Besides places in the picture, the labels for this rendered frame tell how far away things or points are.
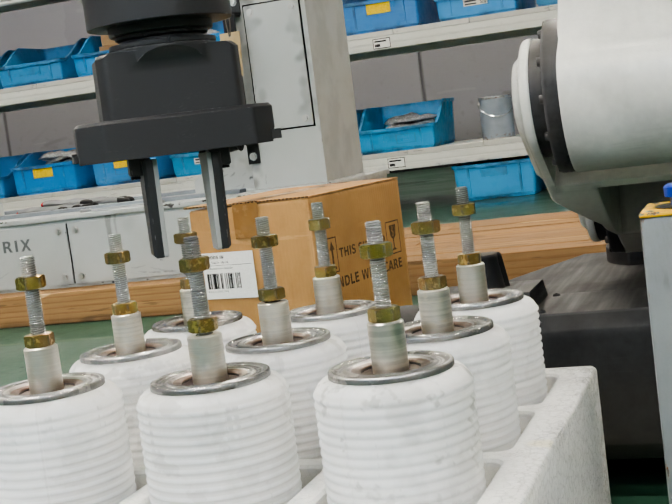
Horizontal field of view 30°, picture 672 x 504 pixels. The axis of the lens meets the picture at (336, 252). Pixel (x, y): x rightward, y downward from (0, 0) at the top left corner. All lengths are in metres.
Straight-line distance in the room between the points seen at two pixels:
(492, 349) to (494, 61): 8.49
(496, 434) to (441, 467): 0.13
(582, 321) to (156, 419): 0.58
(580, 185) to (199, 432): 0.59
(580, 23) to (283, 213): 0.89
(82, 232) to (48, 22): 7.50
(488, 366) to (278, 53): 2.25
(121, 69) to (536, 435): 0.36
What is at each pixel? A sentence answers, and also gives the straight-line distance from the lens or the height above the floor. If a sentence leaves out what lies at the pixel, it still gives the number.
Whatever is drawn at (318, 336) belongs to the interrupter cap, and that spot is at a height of 0.25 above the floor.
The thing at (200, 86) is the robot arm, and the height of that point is 0.43.
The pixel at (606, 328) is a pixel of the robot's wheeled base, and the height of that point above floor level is 0.17.
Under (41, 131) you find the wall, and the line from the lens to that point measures 10.71.
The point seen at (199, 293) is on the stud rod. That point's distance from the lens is 0.78.
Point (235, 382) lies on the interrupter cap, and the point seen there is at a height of 0.25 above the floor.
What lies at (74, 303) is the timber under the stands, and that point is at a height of 0.05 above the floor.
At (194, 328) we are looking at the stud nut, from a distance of 0.78.
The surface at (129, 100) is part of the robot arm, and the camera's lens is 0.75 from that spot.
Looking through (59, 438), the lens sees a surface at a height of 0.23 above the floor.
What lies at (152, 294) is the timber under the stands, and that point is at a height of 0.05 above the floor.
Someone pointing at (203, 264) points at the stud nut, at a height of 0.32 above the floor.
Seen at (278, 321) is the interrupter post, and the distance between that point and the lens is 0.88.
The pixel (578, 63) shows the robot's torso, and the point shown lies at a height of 0.43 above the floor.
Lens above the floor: 0.40
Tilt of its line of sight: 6 degrees down
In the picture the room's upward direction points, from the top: 7 degrees counter-clockwise
